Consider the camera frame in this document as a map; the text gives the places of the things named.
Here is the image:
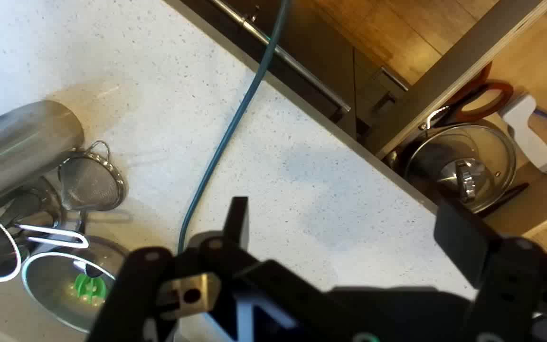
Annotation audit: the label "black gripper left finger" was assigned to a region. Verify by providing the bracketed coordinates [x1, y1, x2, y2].
[85, 196, 326, 342]

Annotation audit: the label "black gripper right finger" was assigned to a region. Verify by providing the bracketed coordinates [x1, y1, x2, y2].
[433, 197, 547, 342]

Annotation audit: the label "white and blue handled tool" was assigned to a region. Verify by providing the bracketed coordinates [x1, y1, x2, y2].
[501, 93, 547, 177]

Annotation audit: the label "wooden drawer with grey front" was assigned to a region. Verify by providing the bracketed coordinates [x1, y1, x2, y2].
[366, 0, 547, 262]

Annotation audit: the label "small green object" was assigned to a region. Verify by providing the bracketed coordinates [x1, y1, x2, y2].
[68, 272, 110, 304]

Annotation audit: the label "black pointed utensil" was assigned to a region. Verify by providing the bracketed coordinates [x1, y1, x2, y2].
[478, 180, 531, 218]

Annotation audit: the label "glass pot lid steel knob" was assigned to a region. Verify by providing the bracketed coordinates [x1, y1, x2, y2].
[404, 121, 520, 215]

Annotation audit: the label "metal mesh strainer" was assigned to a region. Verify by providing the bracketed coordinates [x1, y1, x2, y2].
[55, 139, 129, 215]

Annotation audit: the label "dark cabinet front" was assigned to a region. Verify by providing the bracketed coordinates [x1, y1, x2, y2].
[165, 0, 414, 139]

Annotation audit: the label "steel cylinder container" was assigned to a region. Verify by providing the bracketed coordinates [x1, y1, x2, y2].
[0, 99, 87, 215]

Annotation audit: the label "teal cable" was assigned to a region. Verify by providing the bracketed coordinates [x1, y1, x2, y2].
[174, 0, 292, 254]

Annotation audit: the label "orange handled scissors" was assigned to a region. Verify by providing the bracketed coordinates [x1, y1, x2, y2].
[444, 61, 516, 125]

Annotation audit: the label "long steel cabinet handle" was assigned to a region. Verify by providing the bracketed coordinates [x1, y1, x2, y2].
[210, 0, 355, 120]

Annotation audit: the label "short steel cabinet handle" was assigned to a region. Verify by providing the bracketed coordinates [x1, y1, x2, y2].
[378, 64, 412, 95]

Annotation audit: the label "white wire clip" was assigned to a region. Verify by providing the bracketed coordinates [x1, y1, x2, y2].
[17, 220, 91, 253]

